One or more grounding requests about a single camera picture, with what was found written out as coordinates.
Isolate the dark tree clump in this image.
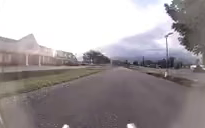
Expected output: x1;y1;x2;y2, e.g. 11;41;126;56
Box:
82;49;112;66

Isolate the grey asphalt road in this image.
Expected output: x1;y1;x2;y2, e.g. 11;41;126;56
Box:
0;65;205;128

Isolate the distant row of trees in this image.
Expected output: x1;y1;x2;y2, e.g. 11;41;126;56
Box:
111;55;191;70

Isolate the green grass strip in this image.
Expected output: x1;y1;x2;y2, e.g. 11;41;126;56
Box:
0;68;103;99

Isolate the street lamp pole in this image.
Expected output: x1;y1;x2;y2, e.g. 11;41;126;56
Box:
163;31;175;78

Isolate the long pale building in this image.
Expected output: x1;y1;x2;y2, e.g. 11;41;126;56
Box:
0;33;78;67

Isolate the pale car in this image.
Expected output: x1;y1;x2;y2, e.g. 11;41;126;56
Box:
190;64;205;74

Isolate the large green tree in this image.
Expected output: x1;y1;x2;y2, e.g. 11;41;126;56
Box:
163;0;205;73

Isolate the low grey wall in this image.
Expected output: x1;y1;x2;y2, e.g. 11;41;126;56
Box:
0;67;91;83

